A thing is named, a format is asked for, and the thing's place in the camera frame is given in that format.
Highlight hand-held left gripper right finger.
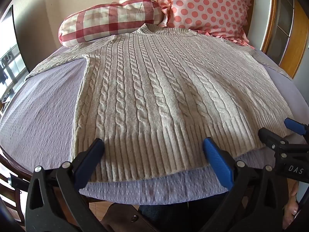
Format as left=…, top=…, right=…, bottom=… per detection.
left=200, top=137, right=289, bottom=232

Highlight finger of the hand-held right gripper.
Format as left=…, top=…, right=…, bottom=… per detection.
left=284, top=118, right=309, bottom=136
left=258, top=127, right=290, bottom=154

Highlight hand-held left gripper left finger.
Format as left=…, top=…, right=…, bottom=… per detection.
left=25, top=138, right=107, bottom=232

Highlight beige cable-knit sweater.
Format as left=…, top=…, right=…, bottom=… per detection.
left=25, top=24, right=296, bottom=183

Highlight person's right hand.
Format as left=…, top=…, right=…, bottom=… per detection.
left=283, top=181, right=300, bottom=228

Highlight lavender textured bedspread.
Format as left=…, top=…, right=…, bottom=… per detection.
left=0, top=46, right=309, bottom=205

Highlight person's dark jeans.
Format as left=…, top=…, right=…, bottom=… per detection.
left=138, top=193, right=227, bottom=232

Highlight window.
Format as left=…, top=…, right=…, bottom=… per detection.
left=0, top=5, right=28, bottom=107

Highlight red checked pillow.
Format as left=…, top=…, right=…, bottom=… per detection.
left=59, top=0, right=168, bottom=48

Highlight pink polka dot pillow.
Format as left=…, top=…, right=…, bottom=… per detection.
left=156, top=0, right=255, bottom=46

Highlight dark wooden bed frame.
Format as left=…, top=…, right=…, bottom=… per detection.
left=0, top=150, right=155, bottom=232

